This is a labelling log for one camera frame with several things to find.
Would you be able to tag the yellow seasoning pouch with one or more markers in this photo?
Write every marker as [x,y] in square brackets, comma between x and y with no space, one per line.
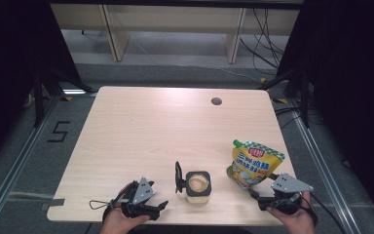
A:
[254,164]

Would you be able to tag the person's left hand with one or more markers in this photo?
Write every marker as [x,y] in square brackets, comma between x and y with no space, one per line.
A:
[118,224]

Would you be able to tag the black curtain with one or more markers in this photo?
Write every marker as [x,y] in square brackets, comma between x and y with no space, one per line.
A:
[13,65]
[354,81]

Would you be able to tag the aluminium floor rail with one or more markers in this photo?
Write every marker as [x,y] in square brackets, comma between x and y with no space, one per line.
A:
[16,165]
[321,165]

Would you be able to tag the light wooden shelf unit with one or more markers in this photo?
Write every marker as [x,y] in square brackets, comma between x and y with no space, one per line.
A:
[175,18]

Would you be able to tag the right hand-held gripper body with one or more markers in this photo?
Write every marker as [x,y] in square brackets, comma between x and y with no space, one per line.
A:
[289,185]

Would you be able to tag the clear jar with black lid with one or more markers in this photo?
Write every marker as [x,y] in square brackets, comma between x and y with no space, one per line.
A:
[198,185]

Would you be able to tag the black metal stand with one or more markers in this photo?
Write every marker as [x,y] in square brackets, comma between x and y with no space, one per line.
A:
[39,97]
[304,97]

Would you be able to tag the person's right hand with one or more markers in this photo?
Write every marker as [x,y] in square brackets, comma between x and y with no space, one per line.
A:
[300,222]

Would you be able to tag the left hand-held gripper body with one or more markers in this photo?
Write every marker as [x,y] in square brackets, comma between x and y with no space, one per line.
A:
[142,193]

